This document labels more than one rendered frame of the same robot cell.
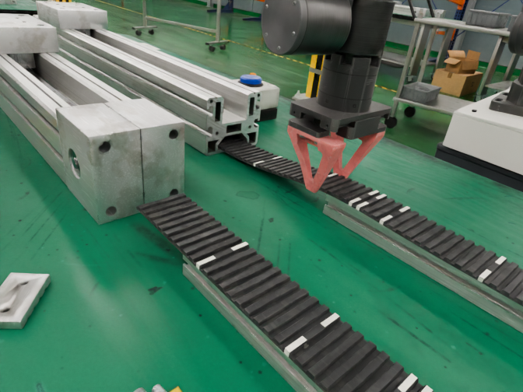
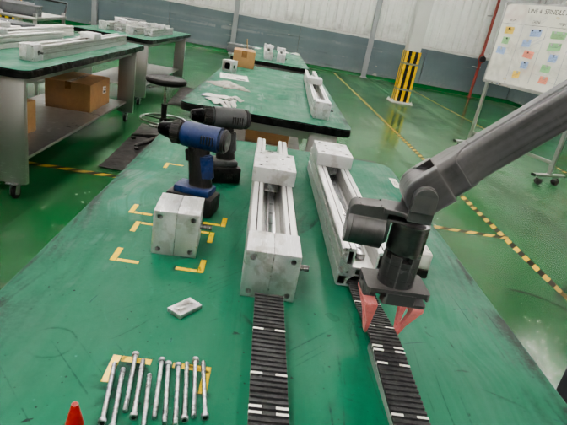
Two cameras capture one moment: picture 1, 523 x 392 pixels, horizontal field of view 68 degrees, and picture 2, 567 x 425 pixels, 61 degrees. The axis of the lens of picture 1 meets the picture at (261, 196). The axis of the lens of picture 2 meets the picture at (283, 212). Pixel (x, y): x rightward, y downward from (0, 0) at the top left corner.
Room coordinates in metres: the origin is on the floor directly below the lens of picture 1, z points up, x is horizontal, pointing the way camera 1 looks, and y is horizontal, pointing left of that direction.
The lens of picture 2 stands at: (-0.23, -0.36, 1.26)
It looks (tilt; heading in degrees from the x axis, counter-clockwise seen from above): 22 degrees down; 39
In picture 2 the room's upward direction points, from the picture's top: 11 degrees clockwise
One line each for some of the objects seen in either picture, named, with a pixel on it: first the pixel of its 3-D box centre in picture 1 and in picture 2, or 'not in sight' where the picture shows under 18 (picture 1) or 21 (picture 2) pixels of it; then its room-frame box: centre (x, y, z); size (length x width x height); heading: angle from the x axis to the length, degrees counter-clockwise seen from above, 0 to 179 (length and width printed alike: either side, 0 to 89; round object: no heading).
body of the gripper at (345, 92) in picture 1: (345, 87); (397, 271); (0.42, -0.08, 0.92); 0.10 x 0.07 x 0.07; 135
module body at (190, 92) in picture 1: (117, 64); (337, 199); (0.84, 0.33, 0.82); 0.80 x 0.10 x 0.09; 45
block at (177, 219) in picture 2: not in sight; (184, 225); (0.34, 0.37, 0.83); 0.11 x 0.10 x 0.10; 137
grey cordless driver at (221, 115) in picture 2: not in sight; (212, 143); (0.66, 0.69, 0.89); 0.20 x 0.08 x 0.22; 156
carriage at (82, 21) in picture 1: (72, 21); (331, 158); (1.01, 0.51, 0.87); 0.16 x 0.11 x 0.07; 45
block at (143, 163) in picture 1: (134, 154); (277, 266); (0.39, 0.15, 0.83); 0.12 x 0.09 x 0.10; 135
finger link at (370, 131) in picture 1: (339, 147); (393, 309); (0.43, -0.08, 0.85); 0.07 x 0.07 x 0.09; 45
